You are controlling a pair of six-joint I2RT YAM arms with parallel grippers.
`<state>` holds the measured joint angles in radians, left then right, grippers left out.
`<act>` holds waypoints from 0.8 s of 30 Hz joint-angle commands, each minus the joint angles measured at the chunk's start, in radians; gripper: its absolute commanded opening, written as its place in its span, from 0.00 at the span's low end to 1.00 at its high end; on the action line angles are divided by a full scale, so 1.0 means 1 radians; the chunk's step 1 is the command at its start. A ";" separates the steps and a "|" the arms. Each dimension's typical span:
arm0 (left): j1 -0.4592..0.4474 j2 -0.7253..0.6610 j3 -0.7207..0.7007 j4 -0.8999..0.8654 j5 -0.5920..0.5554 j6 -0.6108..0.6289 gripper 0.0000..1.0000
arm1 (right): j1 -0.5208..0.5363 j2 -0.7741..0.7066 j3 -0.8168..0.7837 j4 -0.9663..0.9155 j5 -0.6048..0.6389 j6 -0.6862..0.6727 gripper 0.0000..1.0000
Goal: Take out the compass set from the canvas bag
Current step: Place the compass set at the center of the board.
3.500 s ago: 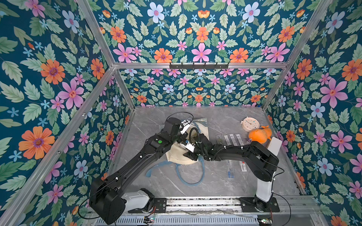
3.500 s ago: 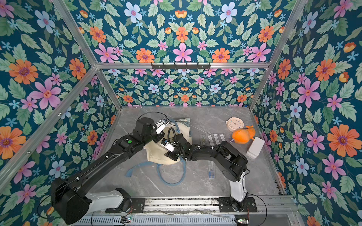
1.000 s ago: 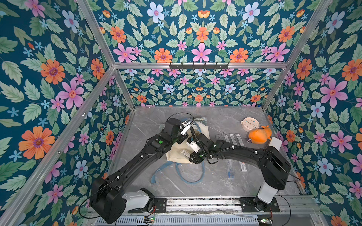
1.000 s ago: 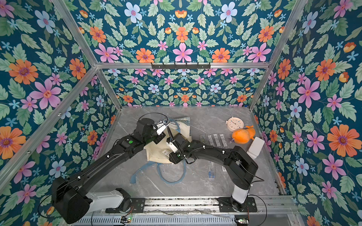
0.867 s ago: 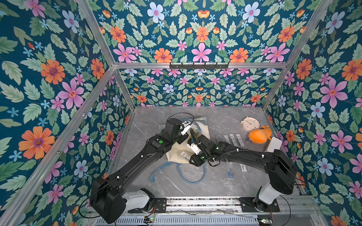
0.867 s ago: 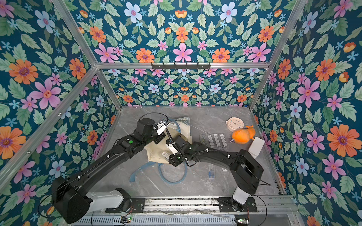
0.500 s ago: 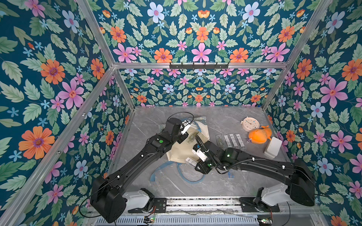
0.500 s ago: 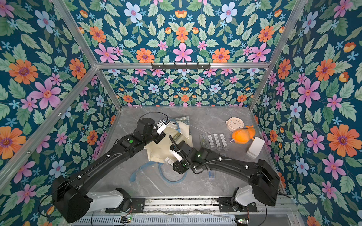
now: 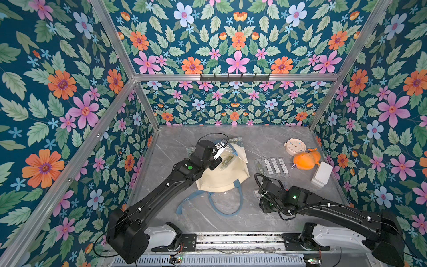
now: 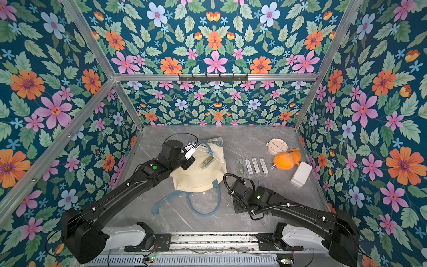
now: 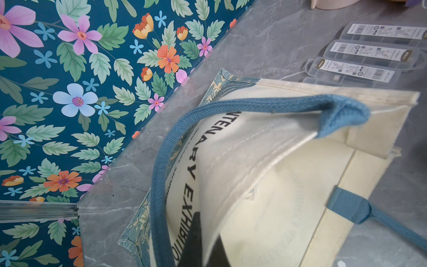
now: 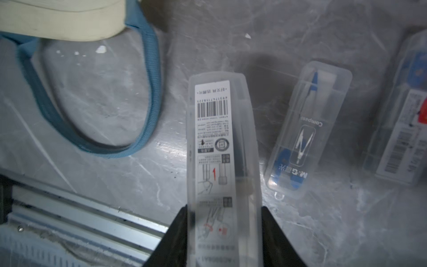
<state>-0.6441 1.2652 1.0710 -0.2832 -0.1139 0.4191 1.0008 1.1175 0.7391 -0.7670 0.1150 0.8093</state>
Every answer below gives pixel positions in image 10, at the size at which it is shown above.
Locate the cream canvas tote bag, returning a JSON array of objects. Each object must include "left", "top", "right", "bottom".
[{"left": 152, "top": 137, "right": 227, "bottom": 217}]

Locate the clear compass set case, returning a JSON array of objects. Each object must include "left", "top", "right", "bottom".
[{"left": 236, "top": 159, "right": 247, "bottom": 179}]

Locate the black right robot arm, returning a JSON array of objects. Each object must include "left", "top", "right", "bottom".
[{"left": 226, "top": 180, "right": 360, "bottom": 267}]

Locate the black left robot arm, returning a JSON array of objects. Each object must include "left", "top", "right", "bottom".
[{"left": 61, "top": 139, "right": 200, "bottom": 264}]

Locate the orange plush toy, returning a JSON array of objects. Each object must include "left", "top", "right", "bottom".
[{"left": 274, "top": 149, "right": 301, "bottom": 170}]

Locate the pink round alarm clock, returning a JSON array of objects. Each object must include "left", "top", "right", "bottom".
[{"left": 266, "top": 138, "right": 288, "bottom": 156}]

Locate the white rectangular box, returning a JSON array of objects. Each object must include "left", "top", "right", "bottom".
[{"left": 290, "top": 162, "right": 312, "bottom": 188}]

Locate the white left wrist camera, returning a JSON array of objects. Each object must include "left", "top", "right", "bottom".
[{"left": 184, "top": 142, "right": 199, "bottom": 160}]

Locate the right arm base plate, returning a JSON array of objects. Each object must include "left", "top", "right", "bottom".
[{"left": 255, "top": 233, "right": 304, "bottom": 252}]

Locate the white slotted cable duct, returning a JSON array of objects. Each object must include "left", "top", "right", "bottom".
[{"left": 84, "top": 254, "right": 279, "bottom": 267}]

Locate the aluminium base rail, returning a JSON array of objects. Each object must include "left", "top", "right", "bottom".
[{"left": 75, "top": 231, "right": 354, "bottom": 256}]

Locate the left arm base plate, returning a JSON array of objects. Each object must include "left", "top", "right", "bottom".
[{"left": 124, "top": 234, "right": 172, "bottom": 252}]

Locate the black hook rail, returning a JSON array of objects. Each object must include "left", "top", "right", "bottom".
[{"left": 178, "top": 74, "right": 249, "bottom": 82}]

